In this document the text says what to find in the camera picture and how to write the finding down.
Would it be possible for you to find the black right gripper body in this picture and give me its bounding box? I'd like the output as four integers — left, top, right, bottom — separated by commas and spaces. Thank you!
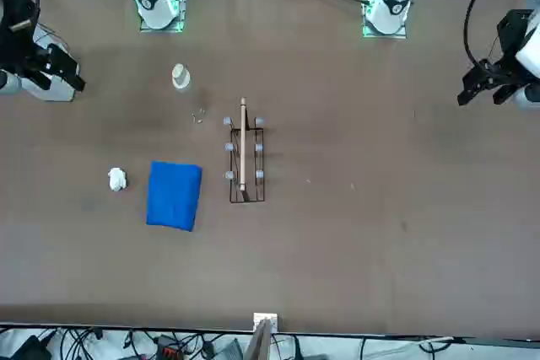
16, 44, 57, 79

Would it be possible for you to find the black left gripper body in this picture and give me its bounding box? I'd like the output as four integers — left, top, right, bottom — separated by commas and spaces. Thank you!
479, 54, 528, 88

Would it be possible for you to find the white tissue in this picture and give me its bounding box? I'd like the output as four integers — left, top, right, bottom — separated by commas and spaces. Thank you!
107, 167, 128, 193

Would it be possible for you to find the stainless steel trash bin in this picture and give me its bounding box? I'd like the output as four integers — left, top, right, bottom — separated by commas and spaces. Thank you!
17, 25, 76, 103

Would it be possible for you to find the clear bottle with white cap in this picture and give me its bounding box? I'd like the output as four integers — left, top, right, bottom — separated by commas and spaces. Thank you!
170, 63, 208, 126

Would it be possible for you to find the folded blue cloth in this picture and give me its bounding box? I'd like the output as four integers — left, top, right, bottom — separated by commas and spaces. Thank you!
145, 160, 204, 233

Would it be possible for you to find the black box device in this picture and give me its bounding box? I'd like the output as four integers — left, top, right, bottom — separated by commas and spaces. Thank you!
8, 333, 54, 360

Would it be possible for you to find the red and black adapter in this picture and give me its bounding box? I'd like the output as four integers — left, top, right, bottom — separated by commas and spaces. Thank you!
156, 336, 183, 359

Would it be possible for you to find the brown wooden board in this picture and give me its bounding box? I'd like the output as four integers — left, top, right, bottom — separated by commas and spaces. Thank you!
246, 317, 274, 360

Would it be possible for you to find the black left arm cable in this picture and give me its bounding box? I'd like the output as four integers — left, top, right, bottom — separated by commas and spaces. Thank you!
463, 0, 510, 68

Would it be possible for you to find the black wire cup rack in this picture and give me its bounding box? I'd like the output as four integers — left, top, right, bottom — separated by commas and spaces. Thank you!
222, 97, 267, 205

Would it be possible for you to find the white table edge bracket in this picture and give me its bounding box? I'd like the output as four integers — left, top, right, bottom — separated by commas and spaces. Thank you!
252, 312, 280, 332

